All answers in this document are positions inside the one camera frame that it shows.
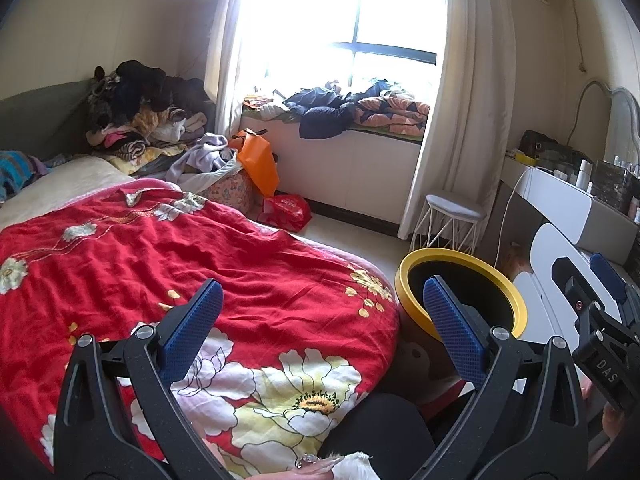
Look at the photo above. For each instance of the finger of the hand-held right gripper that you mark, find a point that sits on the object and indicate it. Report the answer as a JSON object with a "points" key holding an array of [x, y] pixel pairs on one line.
{"points": [[607, 365], [607, 276]]}

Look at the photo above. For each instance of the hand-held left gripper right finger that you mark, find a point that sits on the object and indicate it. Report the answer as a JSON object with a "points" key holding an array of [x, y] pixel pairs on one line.
{"points": [[455, 335]]}

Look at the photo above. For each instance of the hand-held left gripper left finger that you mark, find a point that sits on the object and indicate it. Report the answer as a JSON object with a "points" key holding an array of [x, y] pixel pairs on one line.
{"points": [[195, 325]]}

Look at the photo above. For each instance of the yellow-rimmed trash bin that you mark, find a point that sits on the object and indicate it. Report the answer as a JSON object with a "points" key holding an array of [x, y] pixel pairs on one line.
{"points": [[401, 285]]}

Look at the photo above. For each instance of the person's right hand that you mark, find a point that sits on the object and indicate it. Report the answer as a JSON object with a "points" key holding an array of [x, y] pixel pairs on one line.
{"points": [[612, 422]]}

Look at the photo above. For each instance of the person's left hand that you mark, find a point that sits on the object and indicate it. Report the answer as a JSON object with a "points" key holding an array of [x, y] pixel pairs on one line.
{"points": [[320, 470]]}

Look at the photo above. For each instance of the white petal-back chair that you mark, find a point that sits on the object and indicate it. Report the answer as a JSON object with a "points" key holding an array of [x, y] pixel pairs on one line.
{"points": [[542, 245]]}

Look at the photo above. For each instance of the red floral blanket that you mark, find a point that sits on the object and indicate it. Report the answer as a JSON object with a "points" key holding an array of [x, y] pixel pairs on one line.
{"points": [[200, 250], [60, 180]]}

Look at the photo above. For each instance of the white vanity table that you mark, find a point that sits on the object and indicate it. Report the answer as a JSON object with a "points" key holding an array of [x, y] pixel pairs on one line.
{"points": [[555, 200]]}

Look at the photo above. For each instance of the white cosmetic bottle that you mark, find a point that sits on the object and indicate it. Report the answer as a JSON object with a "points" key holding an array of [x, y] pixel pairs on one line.
{"points": [[583, 175]]}

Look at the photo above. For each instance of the person's black trouser leg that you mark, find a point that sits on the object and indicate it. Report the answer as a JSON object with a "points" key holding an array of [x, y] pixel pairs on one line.
{"points": [[380, 430]]}

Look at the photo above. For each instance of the floral fabric laundry basket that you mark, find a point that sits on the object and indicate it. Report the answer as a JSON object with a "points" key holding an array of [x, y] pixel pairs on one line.
{"points": [[230, 192]]}

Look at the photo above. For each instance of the yellow container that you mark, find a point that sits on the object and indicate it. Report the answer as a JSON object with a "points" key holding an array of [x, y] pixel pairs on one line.
{"points": [[526, 159]]}

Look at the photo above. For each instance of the red plastic bag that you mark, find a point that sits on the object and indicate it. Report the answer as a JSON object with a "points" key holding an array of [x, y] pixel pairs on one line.
{"points": [[285, 212]]}

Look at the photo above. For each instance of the dark bag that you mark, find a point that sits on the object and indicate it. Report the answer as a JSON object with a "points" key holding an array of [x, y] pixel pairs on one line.
{"points": [[540, 142]]}

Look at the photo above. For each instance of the silver framed vanity mirror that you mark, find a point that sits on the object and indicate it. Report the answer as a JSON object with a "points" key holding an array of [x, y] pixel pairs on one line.
{"points": [[627, 125]]}

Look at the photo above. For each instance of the white fuzzy cloth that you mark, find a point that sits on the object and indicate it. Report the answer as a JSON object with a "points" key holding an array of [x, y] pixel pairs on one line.
{"points": [[352, 467]]}

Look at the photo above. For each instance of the lavender garment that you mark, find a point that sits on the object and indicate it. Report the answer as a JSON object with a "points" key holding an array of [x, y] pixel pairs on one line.
{"points": [[205, 152]]}

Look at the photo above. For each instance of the orange shopping bag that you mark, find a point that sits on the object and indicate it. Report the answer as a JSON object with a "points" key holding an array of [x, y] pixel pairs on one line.
{"points": [[257, 160]]}

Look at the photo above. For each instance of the white window seat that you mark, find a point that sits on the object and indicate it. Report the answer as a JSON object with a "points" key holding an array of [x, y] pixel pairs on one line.
{"points": [[350, 175]]}

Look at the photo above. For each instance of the wide cream curtain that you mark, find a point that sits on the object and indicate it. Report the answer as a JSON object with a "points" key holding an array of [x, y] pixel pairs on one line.
{"points": [[475, 110]]}

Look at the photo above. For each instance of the orange and white clothes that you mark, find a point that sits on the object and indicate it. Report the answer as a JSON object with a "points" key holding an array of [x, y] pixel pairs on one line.
{"points": [[265, 109]]}

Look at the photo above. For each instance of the orange patterned quilt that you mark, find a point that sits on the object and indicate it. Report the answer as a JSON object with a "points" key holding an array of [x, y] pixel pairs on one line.
{"points": [[395, 115]]}

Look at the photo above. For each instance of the navy padded jacket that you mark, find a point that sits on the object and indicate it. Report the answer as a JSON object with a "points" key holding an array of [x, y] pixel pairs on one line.
{"points": [[320, 120]]}

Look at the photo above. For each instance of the pile of mixed clothes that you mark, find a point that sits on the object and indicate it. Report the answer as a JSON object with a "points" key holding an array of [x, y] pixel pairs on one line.
{"points": [[135, 85]]}

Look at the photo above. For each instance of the grey headboard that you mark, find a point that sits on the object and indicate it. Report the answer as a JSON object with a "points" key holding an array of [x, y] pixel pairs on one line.
{"points": [[40, 115]]}

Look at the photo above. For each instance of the narrow cream curtain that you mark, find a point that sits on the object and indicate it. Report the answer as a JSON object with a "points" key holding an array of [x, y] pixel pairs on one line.
{"points": [[225, 60]]}

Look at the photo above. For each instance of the dark framed window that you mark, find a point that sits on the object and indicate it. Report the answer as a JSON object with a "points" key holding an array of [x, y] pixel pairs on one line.
{"points": [[390, 52]]}

